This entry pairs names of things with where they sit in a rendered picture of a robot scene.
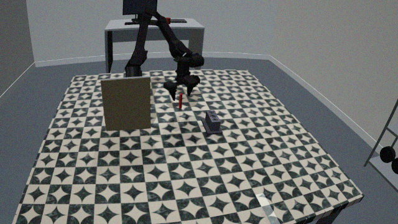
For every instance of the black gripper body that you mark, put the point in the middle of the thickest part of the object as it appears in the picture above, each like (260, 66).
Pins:
(171, 86)

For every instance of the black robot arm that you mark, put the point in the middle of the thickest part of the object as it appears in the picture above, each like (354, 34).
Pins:
(176, 47)

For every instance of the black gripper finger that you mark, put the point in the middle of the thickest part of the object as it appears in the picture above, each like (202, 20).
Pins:
(172, 93)
(189, 91)

